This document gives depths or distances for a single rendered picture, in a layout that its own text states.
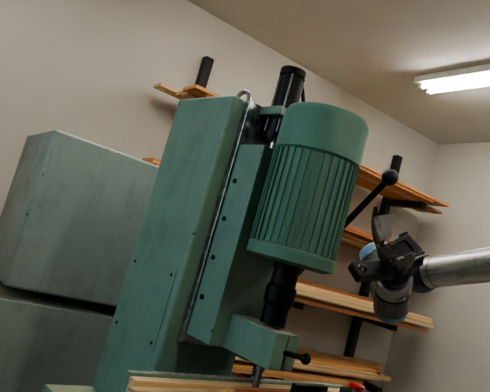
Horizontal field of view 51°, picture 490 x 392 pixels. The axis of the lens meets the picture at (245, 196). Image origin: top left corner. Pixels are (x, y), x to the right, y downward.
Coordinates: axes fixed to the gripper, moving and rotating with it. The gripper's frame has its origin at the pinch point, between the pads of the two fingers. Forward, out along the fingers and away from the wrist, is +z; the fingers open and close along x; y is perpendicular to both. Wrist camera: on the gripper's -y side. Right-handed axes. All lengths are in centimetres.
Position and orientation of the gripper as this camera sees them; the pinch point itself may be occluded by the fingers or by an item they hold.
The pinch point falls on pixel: (390, 229)
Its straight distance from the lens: 117.2
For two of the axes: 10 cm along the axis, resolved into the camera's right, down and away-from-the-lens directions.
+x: 3.6, 6.4, -6.7
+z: -1.6, -6.7, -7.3
